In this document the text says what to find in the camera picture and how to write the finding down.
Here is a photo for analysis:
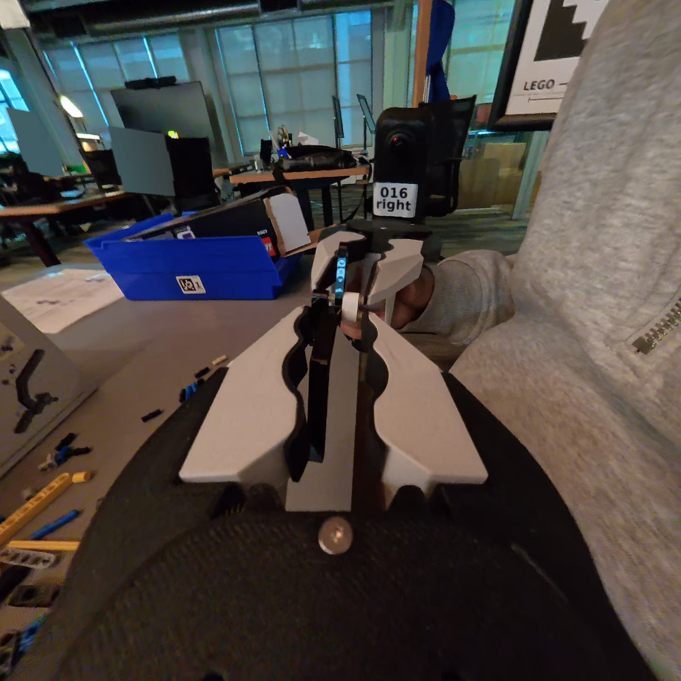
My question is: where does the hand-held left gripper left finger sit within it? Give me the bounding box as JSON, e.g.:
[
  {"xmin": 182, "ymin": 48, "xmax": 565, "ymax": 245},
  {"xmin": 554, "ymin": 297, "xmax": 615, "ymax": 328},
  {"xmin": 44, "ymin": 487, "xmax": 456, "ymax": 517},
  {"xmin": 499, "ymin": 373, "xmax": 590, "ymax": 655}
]
[{"xmin": 179, "ymin": 306, "xmax": 312, "ymax": 513}]

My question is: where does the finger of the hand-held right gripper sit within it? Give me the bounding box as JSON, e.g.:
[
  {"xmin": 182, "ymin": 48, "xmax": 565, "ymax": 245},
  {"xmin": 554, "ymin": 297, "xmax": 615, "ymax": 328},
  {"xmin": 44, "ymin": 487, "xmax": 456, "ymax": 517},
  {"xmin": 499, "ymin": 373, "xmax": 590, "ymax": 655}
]
[
  {"xmin": 371, "ymin": 239, "xmax": 425, "ymax": 308},
  {"xmin": 310, "ymin": 226, "xmax": 365, "ymax": 292}
]

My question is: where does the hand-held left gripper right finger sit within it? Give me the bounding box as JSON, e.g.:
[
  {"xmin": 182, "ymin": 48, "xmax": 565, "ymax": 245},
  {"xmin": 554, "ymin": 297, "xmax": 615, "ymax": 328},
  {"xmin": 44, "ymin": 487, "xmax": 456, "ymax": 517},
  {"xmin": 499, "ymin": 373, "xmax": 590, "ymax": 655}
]
[{"xmin": 364, "ymin": 313, "xmax": 489, "ymax": 501}]

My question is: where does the person's right forearm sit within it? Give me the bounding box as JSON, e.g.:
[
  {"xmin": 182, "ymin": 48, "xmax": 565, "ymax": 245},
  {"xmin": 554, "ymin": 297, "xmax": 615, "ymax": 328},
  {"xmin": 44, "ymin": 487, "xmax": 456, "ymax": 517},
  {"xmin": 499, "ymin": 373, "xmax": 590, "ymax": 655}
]
[{"xmin": 404, "ymin": 250, "xmax": 519, "ymax": 347}]

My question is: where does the pile of small lego pieces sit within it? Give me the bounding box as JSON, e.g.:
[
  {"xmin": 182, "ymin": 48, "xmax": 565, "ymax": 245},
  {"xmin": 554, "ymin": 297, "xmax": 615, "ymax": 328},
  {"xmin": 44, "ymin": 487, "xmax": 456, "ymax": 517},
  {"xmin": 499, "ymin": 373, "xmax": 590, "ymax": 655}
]
[{"xmin": 178, "ymin": 354, "xmax": 229, "ymax": 403}]

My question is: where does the black cardboard lego box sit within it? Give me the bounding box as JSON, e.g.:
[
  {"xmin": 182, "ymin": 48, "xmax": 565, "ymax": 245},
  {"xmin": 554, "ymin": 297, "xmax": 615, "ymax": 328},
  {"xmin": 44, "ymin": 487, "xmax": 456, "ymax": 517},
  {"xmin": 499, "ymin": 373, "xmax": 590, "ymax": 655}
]
[{"xmin": 125, "ymin": 186, "xmax": 312, "ymax": 261}]

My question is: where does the blue and black lego assembly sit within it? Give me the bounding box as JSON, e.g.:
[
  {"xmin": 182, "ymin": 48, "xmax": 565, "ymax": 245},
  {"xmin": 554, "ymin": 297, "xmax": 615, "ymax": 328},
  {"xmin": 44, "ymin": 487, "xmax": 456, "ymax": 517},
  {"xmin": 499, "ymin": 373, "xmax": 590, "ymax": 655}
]
[{"xmin": 37, "ymin": 433, "xmax": 92, "ymax": 472}]

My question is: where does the lego instruction booklet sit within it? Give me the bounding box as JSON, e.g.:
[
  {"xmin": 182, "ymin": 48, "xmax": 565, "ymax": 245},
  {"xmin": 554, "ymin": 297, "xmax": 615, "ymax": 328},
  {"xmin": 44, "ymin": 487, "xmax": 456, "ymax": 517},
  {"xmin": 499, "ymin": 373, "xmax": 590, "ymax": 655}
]
[{"xmin": 0, "ymin": 292, "xmax": 100, "ymax": 480}]

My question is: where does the blue lego axle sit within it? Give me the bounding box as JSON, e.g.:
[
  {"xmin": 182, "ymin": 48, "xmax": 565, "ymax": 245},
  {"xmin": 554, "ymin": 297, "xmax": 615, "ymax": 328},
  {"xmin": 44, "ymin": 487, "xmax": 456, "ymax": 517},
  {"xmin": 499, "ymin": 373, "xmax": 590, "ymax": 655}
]
[{"xmin": 29, "ymin": 509, "xmax": 84, "ymax": 541}]

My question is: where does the long yellow lego beam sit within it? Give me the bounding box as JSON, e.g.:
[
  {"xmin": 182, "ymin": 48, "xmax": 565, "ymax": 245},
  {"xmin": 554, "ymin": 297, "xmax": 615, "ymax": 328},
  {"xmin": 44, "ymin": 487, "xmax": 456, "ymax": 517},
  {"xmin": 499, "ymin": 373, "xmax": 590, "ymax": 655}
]
[{"xmin": 0, "ymin": 471, "xmax": 95, "ymax": 548}]

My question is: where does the thin yellow lego beam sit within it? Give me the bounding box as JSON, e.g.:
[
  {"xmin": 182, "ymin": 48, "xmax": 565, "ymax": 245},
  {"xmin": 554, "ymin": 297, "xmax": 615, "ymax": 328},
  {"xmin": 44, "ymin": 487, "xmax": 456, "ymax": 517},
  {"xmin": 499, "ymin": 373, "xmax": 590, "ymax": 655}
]
[{"xmin": 5, "ymin": 539, "xmax": 81, "ymax": 553}]

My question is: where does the heap of mixed lego beams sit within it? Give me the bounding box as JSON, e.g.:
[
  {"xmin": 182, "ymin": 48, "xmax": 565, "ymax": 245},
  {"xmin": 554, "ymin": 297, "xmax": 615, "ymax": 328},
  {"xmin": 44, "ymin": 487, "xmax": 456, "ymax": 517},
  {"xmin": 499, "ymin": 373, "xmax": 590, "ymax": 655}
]
[{"xmin": 0, "ymin": 550, "xmax": 62, "ymax": 671}]

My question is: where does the person's right hand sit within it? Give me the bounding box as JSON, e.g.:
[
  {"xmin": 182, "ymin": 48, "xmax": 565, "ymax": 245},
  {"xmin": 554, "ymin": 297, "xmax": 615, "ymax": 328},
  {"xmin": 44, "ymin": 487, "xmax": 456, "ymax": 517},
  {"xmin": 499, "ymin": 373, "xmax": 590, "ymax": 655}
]
[{"xmin": 340, "ymin": 265, "xmax": 436, "ymax": 341}]

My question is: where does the black bag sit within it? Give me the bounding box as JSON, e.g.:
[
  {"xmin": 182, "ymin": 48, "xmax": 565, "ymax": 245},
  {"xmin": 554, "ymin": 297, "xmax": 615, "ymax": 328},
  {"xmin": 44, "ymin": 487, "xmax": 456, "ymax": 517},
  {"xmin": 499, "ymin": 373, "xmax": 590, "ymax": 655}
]
[{"xmin": 277, "ymin": 145, "xmax": 356, "ymax": 172}]

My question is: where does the cluttered wooden desk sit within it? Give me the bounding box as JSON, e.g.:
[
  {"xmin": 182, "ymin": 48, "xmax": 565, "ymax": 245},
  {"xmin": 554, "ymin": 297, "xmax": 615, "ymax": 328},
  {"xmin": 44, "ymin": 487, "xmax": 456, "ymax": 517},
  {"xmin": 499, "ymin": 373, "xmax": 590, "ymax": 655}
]
[{"xmin": 213, "ymin": 164, "xmax": 373, "ymax": 231}]

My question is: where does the brown cardboard box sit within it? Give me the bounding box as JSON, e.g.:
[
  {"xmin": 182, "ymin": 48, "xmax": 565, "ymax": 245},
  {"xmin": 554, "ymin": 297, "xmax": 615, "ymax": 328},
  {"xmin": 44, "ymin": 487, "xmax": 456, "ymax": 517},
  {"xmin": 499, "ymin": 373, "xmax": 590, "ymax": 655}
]
[{"xmin": 458, "ymin": 143, "xmax": 528, "ymax": 211}]

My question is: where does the blue plastic bin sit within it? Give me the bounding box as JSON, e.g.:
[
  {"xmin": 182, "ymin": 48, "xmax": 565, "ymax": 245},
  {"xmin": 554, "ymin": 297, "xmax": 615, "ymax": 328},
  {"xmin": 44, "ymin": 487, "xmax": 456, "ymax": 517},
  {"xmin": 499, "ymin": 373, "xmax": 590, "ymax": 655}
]
[{"xmin": 84, "ymin": 213, "xmax": 299, "ymax": 302}]

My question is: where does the blue flag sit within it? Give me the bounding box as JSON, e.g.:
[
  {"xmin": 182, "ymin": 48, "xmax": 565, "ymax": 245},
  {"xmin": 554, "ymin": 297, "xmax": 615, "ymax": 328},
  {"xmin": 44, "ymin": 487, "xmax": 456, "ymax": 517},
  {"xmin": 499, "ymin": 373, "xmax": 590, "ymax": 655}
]
[{"xmin": 426, "ymin": 0, "xmax": 456, "ymax": 103}]

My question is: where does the framed white sign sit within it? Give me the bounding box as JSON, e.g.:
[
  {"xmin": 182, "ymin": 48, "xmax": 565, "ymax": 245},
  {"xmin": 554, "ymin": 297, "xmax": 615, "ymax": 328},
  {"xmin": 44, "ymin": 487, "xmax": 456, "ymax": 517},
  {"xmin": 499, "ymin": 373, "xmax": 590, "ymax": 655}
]
[{"xmin": 487, "ymin": 0, "xmax": 613, "ymax": 132}]

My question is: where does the black computer monitor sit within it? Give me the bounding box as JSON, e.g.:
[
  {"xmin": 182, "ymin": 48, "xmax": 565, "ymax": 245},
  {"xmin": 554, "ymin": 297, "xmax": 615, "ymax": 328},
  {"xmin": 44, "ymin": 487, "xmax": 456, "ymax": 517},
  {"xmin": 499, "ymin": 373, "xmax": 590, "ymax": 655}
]
[{"xmin": 165, "ymin": 135, "xmax": 216, "ymax": 211}]

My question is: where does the person in grey hoodie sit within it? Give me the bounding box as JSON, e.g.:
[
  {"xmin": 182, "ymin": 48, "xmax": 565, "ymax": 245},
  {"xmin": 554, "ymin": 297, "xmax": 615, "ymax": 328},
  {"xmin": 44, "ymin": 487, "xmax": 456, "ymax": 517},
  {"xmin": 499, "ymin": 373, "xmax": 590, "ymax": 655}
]
[{"xmin": 449, "ymin": 0, "xmax": 681, "ymax": 681}]

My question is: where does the grey partition panel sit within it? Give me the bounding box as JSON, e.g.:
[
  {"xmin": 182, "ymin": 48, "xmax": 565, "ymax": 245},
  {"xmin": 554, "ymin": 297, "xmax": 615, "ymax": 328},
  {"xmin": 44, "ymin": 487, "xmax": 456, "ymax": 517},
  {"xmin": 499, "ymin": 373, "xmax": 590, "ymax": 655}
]
[{"xmin": 109, "ymin": 127, "xmax": 177, "ymax": 198}]

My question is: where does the printed paper sheet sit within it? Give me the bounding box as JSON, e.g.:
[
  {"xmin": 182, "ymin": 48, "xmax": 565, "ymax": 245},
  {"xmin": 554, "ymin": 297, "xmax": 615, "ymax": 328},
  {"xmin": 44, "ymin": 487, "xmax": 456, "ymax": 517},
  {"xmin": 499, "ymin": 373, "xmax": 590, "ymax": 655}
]
[{"xmin": 1, "ymin": 267, "xmax": 127, "ymax": 334}]

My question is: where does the wooden office desk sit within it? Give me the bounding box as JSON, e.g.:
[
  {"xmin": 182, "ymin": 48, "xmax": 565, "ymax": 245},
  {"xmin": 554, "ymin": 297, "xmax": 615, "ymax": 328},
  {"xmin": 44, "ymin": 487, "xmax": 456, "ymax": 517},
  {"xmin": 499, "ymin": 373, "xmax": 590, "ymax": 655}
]
[{"xmin": 0, "ymin": 190, "xmax": 131, "ymax": 267}]

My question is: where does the wooden post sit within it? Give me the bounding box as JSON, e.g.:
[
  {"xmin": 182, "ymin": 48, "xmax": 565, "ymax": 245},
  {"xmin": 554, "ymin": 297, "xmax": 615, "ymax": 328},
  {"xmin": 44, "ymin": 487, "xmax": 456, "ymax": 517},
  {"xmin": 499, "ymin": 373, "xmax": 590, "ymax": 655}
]
[{"xmin": 412, "ymin": 0, "xmax": 433, "ymax": 107}]

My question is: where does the large wall screen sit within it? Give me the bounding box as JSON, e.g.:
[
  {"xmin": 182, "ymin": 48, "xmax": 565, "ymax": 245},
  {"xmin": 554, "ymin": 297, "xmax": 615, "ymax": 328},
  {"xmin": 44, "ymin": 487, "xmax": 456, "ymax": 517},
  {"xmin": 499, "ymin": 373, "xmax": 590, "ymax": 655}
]
[{"xmin": 111, "ymin": 81, "xmax": 214, "ymax": 147}]

